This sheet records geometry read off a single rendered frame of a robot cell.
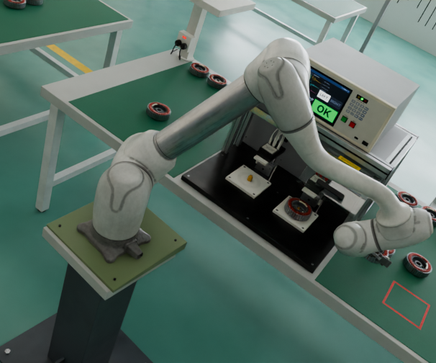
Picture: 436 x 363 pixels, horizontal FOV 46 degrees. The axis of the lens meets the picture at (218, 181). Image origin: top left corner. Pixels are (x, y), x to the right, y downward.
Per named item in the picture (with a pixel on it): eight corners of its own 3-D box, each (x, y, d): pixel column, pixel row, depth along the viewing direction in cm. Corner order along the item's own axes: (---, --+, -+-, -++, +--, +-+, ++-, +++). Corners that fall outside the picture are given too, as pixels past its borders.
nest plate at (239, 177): (253, 199, 211) (255, 196, 210) (224, 178, 215) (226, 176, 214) (270, 185, 222) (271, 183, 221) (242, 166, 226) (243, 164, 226)
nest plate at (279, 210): (303, 232, 204) (303, 230, 203) (272, 211, 208) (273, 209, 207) (317, 217, 215) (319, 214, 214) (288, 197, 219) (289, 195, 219)
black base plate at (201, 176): (312, 274, 190) (314, 269, 189) (180, 178, 209) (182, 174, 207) (354, 220, 226) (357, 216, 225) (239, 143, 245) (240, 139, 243)
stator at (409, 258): (400, 268, 210) (405, 261, 208) (404, 253, 219) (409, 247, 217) (425, 282, 208) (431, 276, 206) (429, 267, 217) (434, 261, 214)
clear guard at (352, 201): (352, 218, 180) (360, 206, 177) (296, 181, 187) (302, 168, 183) (380, 184, 205) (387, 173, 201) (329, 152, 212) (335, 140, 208)
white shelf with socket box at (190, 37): (193, 93, 268) (220, 11, 241) (140, 59, 279) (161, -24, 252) (227, 79, 295) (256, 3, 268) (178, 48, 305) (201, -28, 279)
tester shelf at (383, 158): (385, 180, 195) (391, 171, 193) (242, 91, 215) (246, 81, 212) (414, 144, 229) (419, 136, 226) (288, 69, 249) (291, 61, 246)
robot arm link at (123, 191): (83, 232, 160) (91, 181, 147) (101, 195, 175) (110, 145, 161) (134, 247, 161) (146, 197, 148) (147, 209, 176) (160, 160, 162)
